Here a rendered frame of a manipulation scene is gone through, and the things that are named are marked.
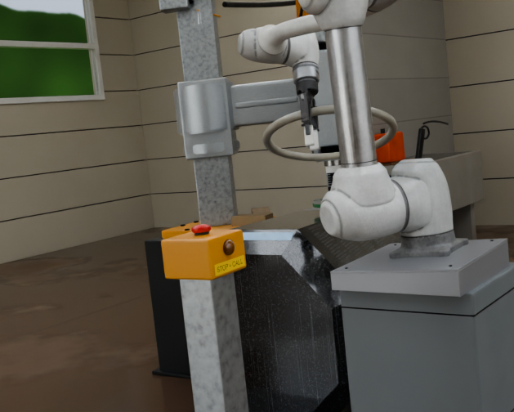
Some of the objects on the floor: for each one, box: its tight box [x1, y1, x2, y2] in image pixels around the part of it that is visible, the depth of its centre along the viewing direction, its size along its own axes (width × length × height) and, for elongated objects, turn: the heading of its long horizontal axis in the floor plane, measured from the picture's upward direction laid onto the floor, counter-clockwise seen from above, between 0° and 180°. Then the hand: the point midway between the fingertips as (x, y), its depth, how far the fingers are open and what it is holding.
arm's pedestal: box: [340, 262, 514, 412], centre depth 225 cm, size 50×50×80 cm
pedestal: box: [145, 236, 191, 379], centre depth 418 cm, size 66×66×74 cm
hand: (311, 138), depth 251 cm, fingers closed on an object, 4 cm apart
